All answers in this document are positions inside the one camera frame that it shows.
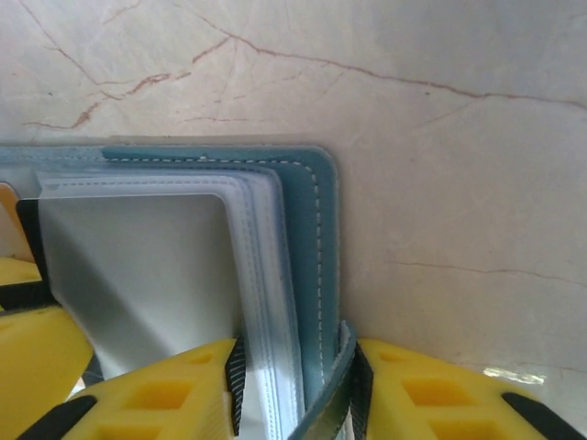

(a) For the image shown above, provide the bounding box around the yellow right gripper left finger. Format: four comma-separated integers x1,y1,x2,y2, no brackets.
17,336,248,440

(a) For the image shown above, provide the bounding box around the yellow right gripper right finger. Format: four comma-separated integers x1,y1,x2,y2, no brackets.
349,337,587,440

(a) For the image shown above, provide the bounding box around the orange credit card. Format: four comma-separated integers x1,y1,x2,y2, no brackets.
0,181,28,258

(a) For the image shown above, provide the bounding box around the silver credit card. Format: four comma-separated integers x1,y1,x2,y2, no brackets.
17,193,238,381

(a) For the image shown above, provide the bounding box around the teal leather card holder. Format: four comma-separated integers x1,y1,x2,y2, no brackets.
0,144,357,440

